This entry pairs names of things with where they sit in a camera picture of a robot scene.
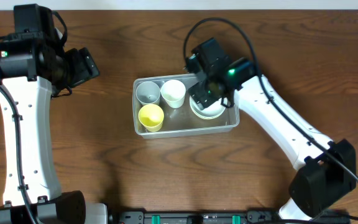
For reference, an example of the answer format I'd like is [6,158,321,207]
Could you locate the white plastic bowl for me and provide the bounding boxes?
[189,96,226,116]

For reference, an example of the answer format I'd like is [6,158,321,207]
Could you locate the white plastic cup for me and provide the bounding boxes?
[160,80,186,109]

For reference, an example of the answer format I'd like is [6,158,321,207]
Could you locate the clear plastic container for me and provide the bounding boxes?
[132,73,241,139]

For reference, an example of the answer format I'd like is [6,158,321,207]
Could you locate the grey plastic cup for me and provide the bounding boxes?
[135,82,160,105]

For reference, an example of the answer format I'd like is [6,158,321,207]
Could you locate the yellow plastic cup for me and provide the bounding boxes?
[138,104,165,132]

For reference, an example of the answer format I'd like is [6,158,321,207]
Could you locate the yellow plastic bowl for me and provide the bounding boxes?
[196,114,220,120]

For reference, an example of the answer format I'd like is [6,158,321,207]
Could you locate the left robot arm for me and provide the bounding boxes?
[0,4,108,223]

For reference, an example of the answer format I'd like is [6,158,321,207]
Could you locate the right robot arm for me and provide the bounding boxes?
[185,39,356,221]

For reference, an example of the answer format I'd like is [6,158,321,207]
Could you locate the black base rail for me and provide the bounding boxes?
[111,210,279,224]

